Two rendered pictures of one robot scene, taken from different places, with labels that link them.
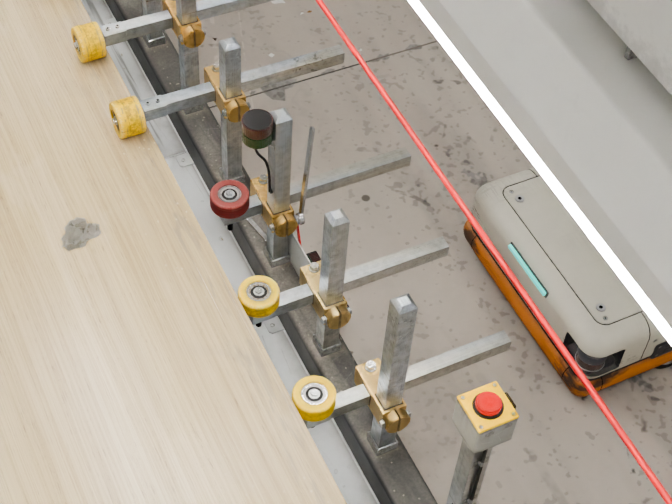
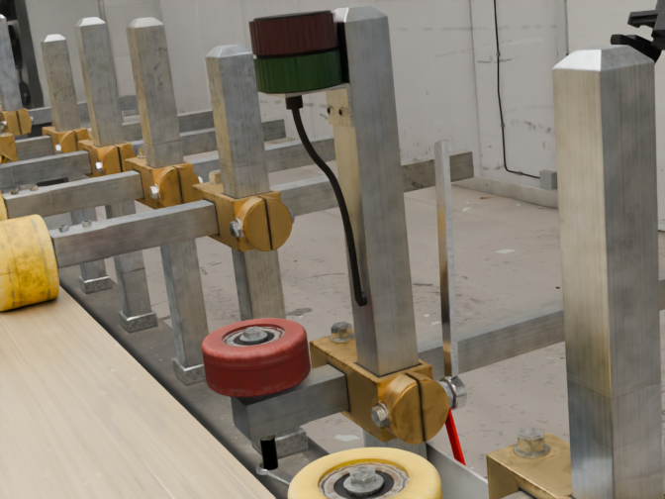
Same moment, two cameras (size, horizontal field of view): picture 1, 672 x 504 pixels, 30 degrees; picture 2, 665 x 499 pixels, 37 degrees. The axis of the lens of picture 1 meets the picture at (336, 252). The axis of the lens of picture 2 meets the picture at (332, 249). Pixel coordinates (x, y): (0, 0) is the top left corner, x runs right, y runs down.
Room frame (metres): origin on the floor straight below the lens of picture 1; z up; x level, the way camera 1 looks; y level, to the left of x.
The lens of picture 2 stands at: (0.96, 0.11, 1.16)
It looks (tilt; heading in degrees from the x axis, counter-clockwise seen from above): 15 degrees down; 4
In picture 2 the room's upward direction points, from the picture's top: 6 degrees counter-clockwise
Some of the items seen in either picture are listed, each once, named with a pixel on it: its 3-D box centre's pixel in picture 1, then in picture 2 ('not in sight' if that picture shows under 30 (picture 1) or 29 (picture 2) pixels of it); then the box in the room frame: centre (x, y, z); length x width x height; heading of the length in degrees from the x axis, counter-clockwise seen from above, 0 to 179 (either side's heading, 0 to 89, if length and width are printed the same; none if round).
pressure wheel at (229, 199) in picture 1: (229, 210); (261, 399); (1.67, 0.22, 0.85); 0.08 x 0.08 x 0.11
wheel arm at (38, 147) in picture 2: not in sight; (123, 133); (2.63, 0.55, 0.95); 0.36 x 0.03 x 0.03; 119
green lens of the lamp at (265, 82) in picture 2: (257, 133); (298, 69); (1.66, 0.17, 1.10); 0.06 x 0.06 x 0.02
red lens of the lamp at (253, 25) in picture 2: (257, 124); (294, 33); (1.66, 0.17, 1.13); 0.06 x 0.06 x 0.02
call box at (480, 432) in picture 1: (484, 419); not in sight; (1.02, -0.25, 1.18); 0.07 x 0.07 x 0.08; 29
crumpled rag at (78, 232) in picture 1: (77, 230); not in sight; (1.54, 0.51, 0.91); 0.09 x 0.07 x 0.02; 146
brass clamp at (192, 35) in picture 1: (183, 20); (162, 181); (2.14, 0.38, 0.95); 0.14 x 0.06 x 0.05; 29
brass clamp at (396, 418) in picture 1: (382, 396); not in sight; (1.26, -0.11, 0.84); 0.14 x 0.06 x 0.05; 29
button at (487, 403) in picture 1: (488, 404); not in sight; (1.02, -0.25, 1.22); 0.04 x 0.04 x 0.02
